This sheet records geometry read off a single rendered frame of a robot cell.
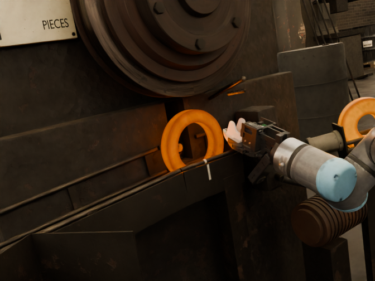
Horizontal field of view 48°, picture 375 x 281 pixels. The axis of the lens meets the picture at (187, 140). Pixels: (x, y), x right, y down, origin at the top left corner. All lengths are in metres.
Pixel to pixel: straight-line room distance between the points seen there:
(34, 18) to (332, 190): 0.74
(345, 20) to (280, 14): 7.26
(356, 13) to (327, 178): 12.21
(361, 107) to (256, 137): 0.35
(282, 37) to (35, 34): 4.62
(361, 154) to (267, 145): 0.21
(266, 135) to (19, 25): 0.61
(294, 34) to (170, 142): 4.35
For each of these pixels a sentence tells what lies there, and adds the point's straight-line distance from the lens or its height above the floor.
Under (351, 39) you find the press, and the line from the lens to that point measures 9.03.
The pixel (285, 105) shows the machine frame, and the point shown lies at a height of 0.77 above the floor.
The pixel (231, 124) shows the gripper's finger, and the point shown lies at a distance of 1.10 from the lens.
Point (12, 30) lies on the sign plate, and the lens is 1.00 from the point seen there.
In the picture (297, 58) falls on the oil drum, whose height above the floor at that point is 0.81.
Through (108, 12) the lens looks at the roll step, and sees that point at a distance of 0.91.
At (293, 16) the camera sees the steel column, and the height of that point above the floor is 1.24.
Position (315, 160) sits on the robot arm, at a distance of 0.94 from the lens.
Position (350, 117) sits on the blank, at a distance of 1.24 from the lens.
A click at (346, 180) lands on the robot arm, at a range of 0.95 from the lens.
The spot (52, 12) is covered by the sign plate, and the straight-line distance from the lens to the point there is 1.03.
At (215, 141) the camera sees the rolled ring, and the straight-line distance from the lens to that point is 1.11.
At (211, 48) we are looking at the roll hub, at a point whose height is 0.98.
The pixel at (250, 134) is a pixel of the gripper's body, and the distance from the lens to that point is 1.04.
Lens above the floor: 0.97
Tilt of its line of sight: 11 degrees down
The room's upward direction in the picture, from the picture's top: 10 degrees counter-clockwise
